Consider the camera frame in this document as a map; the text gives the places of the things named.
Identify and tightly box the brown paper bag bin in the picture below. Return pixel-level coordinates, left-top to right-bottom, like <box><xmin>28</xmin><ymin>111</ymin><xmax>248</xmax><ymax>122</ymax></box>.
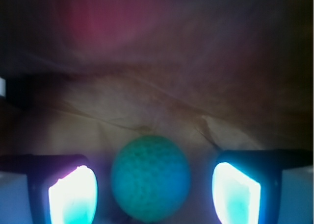
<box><xmin>0</xmin><ymin>0</ymin><xmax>314</xmax><ymax>157</ymax></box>

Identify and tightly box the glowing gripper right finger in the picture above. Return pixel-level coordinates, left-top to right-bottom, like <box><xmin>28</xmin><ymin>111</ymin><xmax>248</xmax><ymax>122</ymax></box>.
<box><xmin>211</xmin><ymin>149</ymin><xmax>314</xmax><ymax>224</ymax></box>

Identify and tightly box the green knitted ball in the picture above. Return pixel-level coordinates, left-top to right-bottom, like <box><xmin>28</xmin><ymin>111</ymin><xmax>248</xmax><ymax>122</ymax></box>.
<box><xmin>111</xmin><ymin>135</ymin><xmax>191</xmax><ymax>224</ymax></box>

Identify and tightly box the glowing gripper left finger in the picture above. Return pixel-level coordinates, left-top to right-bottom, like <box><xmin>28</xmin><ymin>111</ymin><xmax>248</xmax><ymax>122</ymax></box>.
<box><xmin>0</xmin><ymin>154</ymin><xmax>98</xmax><ymax>224</ymax></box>

